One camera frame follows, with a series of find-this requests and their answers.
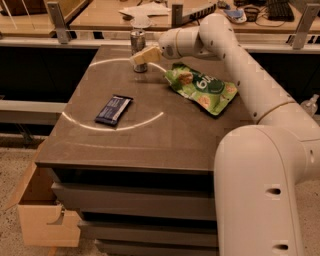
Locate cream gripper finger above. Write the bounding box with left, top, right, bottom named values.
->
left=129, top=46, right=162, bottom=65

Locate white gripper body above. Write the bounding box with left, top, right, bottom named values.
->
left=158, top=29, right=181, bottom=59

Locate silver redbull can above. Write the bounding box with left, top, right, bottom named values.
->
left=130, top=29, right=148, bottom=73

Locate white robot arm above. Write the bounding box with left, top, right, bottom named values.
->
left=131, top=13, right=320, bottom=256

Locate grey power strip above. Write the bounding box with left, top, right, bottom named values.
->
left=182, top=3, right=216, bottom=24

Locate clear plastic cup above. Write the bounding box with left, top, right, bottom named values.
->
left=130, top=16, right=152, bottom=29

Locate dark blue snack bar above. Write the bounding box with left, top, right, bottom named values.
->
left=95, top=95, right=132, bottom=126

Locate green snack bag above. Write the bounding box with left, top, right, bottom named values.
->
left=165, top=63, right=238, bottom=116

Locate blue white object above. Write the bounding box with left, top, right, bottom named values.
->
left=224, top=9, right=247, bottom=24

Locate wooden desk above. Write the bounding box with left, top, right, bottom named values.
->
left=70, top=0, right=301, bottom=34

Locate grey drawer cabinet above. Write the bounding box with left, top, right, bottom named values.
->
left=36, top=46, right=251, bottom=256

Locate black keyboard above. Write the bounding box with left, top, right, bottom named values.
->
left=266, top=0, right=294, bottom=22

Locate clear plastic bottle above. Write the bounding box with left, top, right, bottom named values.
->
left=300, top=94, right=319, bottom=117

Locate cardboard box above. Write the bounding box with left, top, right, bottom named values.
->
left=5, top=143, right=81, bottom=247

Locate middle metal bracket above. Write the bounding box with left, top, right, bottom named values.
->
left=171, top=4, right=183, bottom=28

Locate metal bracket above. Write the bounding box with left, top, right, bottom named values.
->
left=289, top=2, right=320, bottom=50
left=47, top=2, right=71, bottom=44
left=171, top=4, right=183, bottom=28

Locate left metal bracket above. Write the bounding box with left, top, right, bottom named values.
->
left=47, top=2, right=71, bottom=44

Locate right metal bracket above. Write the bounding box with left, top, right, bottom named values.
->
left=289, top=2, right=320, bottom=50

